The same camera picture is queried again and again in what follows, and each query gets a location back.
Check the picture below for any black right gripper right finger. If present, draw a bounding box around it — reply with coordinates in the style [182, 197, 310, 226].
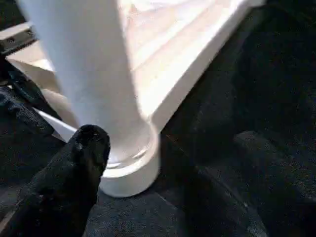
[233, 130, 316, 237]

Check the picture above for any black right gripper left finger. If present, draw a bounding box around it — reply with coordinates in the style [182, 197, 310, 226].
[0, 124, 112, 237]

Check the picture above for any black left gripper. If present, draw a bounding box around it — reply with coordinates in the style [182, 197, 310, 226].
[0, 27, 56, 138]

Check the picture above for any white plastic table leg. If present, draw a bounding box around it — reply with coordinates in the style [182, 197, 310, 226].
[15, 0, 155, 171]

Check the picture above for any white plastic table top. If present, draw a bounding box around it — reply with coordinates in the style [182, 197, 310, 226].
[0, 0, 267, 199]

